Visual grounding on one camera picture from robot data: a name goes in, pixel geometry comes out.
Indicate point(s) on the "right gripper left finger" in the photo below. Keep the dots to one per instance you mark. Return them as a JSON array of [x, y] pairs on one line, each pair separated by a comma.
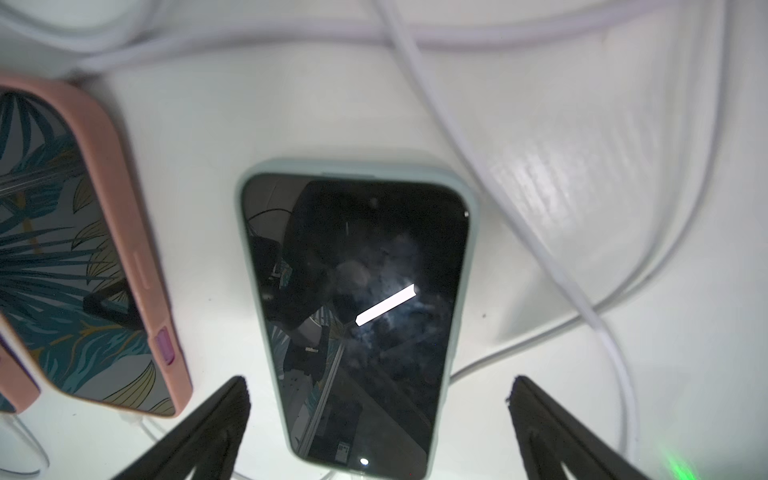
[[204, 445]]

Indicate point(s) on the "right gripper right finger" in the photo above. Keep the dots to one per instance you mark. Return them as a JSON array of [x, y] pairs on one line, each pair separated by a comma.
[[553, 442]]

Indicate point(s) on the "white charging cable mint phone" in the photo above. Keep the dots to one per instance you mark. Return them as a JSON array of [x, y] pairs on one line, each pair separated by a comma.
[[410, 56]]

